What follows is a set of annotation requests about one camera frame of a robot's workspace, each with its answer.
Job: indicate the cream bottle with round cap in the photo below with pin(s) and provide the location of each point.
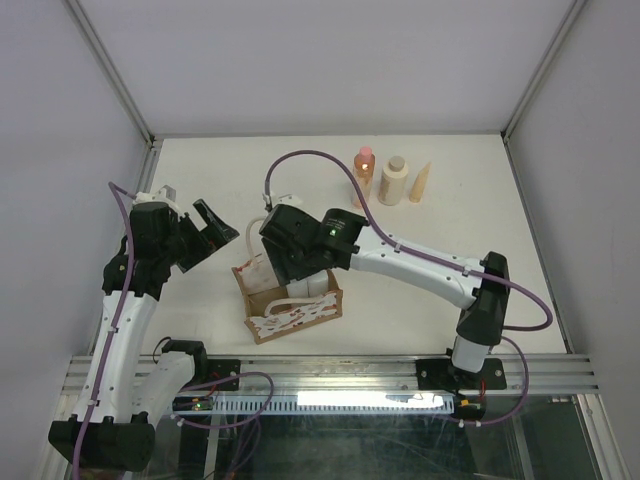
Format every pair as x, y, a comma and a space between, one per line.
393, 181

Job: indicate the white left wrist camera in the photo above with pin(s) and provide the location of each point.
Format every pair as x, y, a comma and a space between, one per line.
165, 194

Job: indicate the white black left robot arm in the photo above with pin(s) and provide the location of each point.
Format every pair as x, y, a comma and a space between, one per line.
113, 424

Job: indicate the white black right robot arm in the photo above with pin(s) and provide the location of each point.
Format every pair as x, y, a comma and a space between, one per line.
474, 286

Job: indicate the aluminium mounting rail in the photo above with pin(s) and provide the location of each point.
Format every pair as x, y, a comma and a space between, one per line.
555, 375

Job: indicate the burlap cat print canvas bag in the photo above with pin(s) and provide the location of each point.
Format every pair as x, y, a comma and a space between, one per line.
269, 312

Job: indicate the tan cone shaped tube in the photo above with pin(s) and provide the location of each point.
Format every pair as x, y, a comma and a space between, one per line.
418, 188

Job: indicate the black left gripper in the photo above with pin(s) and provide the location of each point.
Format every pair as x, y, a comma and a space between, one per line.
219, 234

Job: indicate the aluminium enclosure frame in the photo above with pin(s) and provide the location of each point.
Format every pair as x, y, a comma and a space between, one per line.
511, 71

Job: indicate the orange bottle with pink cap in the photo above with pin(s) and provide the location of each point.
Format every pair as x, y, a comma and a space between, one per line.
363, 170

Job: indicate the slotted cable duct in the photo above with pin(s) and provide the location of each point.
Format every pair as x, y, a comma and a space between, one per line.
319, 402

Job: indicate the white frosted rectangular bottle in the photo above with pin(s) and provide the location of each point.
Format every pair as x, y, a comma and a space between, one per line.
298, 289

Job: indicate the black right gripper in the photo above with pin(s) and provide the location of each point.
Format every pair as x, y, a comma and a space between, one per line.
282, 265

